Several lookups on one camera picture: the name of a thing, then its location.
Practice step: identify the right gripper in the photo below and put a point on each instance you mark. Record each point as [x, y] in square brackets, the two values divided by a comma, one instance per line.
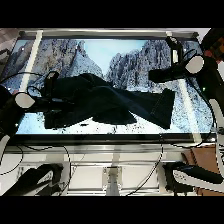
[160, 75]

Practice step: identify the blue jeans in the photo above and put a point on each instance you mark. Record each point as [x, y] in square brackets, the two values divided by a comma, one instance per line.
[110, 103]

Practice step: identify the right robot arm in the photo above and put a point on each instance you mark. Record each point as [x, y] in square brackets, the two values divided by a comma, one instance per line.
[213, 83]

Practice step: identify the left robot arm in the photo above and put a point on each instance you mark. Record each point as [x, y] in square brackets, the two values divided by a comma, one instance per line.
[13, 110]

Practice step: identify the black garment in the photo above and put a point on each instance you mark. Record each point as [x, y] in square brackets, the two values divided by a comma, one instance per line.
[213, 36]

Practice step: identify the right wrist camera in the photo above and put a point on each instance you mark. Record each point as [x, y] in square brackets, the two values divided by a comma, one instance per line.
[175, 48]

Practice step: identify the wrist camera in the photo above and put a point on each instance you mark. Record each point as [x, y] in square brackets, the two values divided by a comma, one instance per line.
[175, 48]
[50, 83]

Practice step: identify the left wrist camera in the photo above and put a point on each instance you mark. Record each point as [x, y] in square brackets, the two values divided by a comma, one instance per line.
[50, 83]

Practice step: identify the silver frame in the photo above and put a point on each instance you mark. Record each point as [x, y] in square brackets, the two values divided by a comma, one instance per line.
[112, 181]

